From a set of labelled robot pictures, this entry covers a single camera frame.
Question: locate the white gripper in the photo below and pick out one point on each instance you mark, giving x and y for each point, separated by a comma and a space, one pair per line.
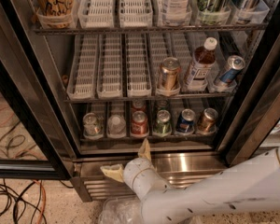
134, 171

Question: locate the clear water bottle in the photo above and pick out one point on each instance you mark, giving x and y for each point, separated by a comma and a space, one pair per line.
116, 124

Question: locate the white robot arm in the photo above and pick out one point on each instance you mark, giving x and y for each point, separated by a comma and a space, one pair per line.
250, 186

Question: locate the silver can bottom shelf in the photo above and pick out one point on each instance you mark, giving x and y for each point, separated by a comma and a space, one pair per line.
92, 124

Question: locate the white tray shelf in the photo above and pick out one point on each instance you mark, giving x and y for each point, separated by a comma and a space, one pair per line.
109, 81
81, 82
135, 13
97, 13
138, 74

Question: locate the copper can bottom shelf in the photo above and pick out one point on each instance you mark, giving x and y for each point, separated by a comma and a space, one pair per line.
207, 120

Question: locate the gold can middle shelf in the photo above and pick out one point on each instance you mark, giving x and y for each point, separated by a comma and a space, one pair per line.
168, 73

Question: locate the glass fridge door left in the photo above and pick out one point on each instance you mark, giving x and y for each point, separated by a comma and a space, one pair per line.
31, 79

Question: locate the glass fridge door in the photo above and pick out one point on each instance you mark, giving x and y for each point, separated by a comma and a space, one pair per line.
31, 79
255, 109

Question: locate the stainless fridge cabinet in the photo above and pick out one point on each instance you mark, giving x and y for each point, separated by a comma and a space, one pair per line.
181, 163

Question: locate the brown tea bottle white cap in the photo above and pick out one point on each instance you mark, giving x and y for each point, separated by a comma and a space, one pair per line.
203, 59

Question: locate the glass fridge door right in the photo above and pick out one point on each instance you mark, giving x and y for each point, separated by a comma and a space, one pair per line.
255, 109

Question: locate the white tray top shelf right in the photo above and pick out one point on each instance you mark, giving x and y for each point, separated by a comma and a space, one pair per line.
135, 13

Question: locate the white tray top shelf left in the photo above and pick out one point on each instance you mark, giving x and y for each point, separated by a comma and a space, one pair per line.
97, 13

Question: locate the white labelled bottle top shelf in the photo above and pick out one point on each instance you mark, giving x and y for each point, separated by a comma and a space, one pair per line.
175, 12

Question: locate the green can top shelf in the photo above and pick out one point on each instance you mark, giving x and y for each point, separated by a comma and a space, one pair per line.
211, 12

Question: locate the blue can top shelf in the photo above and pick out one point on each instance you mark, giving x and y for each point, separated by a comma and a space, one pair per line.
245, 8

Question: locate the red soda can front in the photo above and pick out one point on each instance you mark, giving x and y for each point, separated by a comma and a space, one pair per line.
139, 123

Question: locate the red soda can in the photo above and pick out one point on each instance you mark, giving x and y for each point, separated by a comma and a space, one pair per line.
139, 123
138, 105

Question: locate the green soda can front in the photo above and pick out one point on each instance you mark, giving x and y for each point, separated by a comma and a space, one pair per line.
162, 125

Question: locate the green soda can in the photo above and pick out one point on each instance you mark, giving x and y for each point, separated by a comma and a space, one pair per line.
162, 105
162, 125

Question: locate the clear plastic bag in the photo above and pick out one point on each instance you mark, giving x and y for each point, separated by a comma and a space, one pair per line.
121, 210

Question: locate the red soda can rear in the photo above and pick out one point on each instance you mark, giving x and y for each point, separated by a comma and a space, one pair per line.
138, 105

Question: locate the green soda can rear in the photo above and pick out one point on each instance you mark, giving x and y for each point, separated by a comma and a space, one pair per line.
162, 105

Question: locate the blue soda can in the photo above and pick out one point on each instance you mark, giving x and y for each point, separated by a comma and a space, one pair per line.
185, 121

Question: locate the blue silver slim can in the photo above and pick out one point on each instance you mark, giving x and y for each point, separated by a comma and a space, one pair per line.
234, 65

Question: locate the orange LaCroix can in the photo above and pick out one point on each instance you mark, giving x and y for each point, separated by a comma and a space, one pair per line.
56, 13

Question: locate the middle wire shelf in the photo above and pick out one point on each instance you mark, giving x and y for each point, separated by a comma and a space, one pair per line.
156, 97

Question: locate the wire shelf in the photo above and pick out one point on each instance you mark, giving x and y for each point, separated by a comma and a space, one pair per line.
174, 138
151, 30
156, 97

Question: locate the bottom wire shelf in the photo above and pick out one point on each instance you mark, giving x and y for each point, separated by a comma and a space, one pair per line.
174, 138

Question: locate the top wire shelf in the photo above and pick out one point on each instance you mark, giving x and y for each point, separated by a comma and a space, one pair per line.
151, 30

